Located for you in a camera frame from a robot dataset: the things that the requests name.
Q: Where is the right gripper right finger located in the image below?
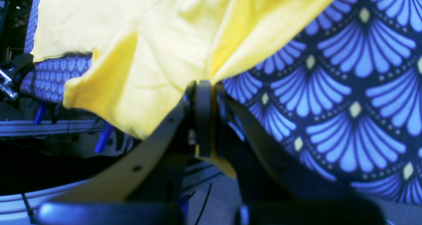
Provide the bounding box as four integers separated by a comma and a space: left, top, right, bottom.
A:
214, 84, 350, 202

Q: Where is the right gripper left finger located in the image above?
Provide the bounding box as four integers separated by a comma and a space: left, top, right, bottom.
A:
53, 81, 211, 202

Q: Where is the yellow T-shirt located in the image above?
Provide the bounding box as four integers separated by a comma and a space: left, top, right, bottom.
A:
30, 0, 350, 179

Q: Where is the blue fan-pattern tablecloth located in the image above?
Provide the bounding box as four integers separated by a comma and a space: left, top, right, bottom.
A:
21, 0, 421, 205

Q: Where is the blue clamp handle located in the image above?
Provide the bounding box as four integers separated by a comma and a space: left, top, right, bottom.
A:
94, 122, 114, 154

